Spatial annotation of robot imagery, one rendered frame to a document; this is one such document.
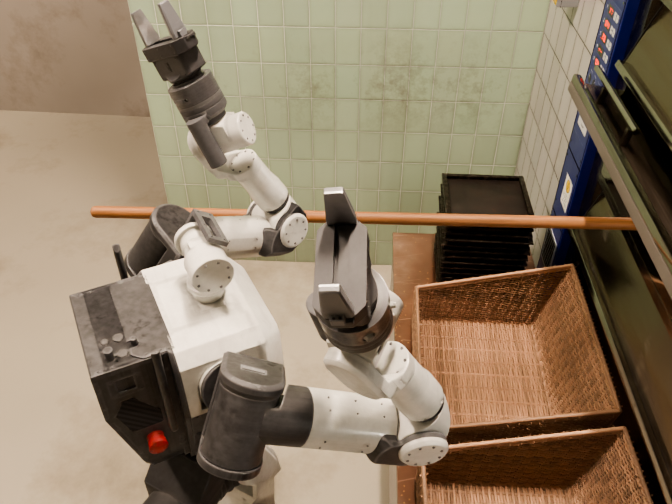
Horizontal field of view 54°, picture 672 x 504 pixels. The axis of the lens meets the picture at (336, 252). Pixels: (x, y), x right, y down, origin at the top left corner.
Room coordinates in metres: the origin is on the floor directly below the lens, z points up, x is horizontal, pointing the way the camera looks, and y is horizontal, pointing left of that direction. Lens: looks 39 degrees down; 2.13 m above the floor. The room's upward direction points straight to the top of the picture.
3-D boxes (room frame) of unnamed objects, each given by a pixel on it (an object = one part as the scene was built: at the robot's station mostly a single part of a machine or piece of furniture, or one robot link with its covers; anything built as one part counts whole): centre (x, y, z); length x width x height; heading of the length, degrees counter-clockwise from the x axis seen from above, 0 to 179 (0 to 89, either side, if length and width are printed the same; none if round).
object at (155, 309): (0.77, 0.27, 1.26); 0.34 x 0.30 x 0.36; 26
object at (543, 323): (1.25, -0.47, 0.72); 0.56 x 0.49 x 0.28; 176
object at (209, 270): (0.79, 0.21, 1.46); 0.10 x 0.07 x 0.09; 26
